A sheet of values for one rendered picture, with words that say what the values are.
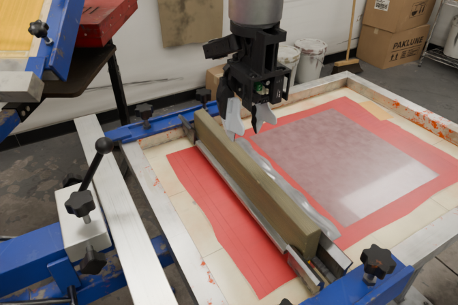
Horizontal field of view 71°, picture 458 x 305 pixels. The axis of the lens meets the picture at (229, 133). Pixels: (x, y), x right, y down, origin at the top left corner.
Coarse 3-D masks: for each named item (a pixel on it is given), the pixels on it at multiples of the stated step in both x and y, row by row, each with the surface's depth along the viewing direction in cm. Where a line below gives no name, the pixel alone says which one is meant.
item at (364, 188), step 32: (352, 160) 78; (384, 160) 78; (416, 160) 78; (448, 160) 78; (320, 192) 69; (352, 192) 69; (384, 192) 69; (416, 192) 69; (224, 224) 62; (256, 224) 62; (352, 224) 62; (384, 224) 62; (256, 256) 57; (256, 288) 52
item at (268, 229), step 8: (200, 144) 76; (208, 152) 74; (208, 160) 73; (216, 160) 72; (216, 168) 70; (224, 176) 67; (232, 184) 65; (240, 192) 64; (240, 200) 63; (248, 200) 62; (248, 208) 61; (256, 208) 60; (256, 216) 59; (264, 224) 57; (272, 232) 56; (272, 240) 56; (280, 240) 55; (280, 248) 54
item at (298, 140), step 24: (288, 120) 92; (312, 120) 92; (336, 120) 92; (360, 120) 92; (384, 120) 92; (264, 144) 83; (288, 144) 83; (312, 144) 83; (336, 144) 83; (360, 144) 83; (192, 168) 75; (288, 168) 75; (192, 192) 69; (216, 192) 69
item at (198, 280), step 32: (288, 96) 98; (384, 96) 97; (448, 128) 83; (128, 160) 73; (160, 192) 64; (160, 224) 58; (448, 224) 58; (192, 256) 53; (416, 256) 53; (192, 288) 48
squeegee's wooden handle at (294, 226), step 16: (208, 128) 71; (208, 144) 74; (224, 144) 66; (224, 160) 68; (240, 160) 62; (240, 176) 63; (256, 176) 58; (256, 192) 58; (272, 192) 55; (272, 208) 55; (288, 208) 52; (272, 224) 57; (288, 224) 51; (304, 224) 49; (288, 240) 53; (304, 240) 49; (304, 256) 51
